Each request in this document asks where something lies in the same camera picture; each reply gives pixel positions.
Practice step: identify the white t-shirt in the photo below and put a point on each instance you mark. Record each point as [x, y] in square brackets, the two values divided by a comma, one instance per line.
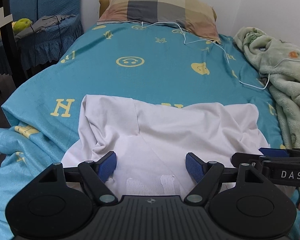
[152, 141]

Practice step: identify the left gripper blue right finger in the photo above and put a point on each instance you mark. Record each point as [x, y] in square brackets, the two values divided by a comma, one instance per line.
[206, 176]

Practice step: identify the light green fleece blanket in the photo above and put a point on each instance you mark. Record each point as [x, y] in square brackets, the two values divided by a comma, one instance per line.
[280, 61]

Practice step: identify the teal patterned bed sheet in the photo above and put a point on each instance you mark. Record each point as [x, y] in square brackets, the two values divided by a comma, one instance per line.
[156, 64]

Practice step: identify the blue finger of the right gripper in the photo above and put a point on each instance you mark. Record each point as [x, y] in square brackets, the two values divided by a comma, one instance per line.
[254, 160]
[280, 153]

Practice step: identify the plaid pillow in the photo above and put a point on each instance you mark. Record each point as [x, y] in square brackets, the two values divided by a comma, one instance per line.
[193, 16]

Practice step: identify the blue covered chair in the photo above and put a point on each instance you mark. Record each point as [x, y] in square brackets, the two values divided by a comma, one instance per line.
[55, 26]

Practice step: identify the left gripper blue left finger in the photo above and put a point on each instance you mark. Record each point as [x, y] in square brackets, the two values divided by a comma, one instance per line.
[95, 174]

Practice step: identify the grey cloth on chair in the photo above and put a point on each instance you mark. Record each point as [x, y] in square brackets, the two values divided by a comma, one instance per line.
[41, 24]

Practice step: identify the dark desk with shelf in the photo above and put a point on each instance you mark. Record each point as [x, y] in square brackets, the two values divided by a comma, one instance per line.
[10, 47]

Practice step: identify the yellow green plush toy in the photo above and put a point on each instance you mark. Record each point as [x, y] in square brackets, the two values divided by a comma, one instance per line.
[20, 25]

